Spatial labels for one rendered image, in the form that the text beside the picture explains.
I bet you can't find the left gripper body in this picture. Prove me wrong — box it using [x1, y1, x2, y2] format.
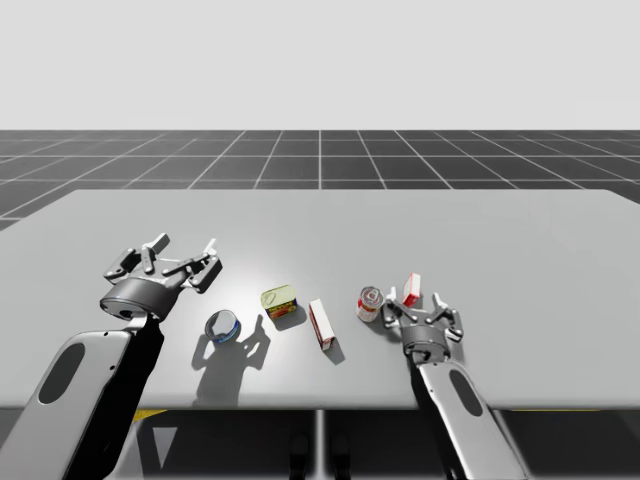
[99, 273, 187, 322]

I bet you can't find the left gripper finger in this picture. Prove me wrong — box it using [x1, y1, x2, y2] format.
[160, 238, 224, 295]
[102, 232, 171, 286]

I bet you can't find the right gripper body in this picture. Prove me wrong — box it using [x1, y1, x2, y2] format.
[400, 319, 452, 367]

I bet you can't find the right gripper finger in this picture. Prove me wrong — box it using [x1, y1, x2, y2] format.
[423, 292, 464, 344]
[381, 286, 425, 330]

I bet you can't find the red and white can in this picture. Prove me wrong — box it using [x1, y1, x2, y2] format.
[355, 285, 386, 324]

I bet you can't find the blue flat can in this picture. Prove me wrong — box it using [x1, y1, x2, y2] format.
[204, 309, 241, 345]

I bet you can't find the red and white carton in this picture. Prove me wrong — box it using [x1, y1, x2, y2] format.
[308, 298, 337, 353]

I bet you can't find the green and blue rectangular can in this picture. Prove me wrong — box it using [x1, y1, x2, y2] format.
[259, 284, 300, 321]

